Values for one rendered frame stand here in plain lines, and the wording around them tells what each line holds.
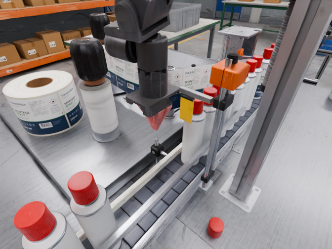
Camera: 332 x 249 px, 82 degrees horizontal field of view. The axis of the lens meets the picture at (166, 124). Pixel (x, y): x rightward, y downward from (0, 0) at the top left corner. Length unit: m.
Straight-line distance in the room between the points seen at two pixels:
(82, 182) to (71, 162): 0.33
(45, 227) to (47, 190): 0.36
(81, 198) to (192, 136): 0.28
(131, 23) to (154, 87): 0.12
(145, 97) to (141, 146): 0.25
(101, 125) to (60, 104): 0.16
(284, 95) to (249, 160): 0.18
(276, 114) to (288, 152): 0.39
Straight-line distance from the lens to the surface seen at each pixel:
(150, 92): 0.37
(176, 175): 0.42
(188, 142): 0.48
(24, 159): 0.78
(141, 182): 0.48
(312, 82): 1.52
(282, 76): 0.38
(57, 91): 0.67
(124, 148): 0.61
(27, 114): 0.71
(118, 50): 0.39
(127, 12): 0.31
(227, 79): 0.30
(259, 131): 0.42
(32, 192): 0.67
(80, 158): 0.62
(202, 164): 0.56
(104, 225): 0.35
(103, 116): 0.58
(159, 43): 0.34
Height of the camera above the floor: 1.30
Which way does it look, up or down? 38 degrees down
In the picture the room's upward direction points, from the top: straight up
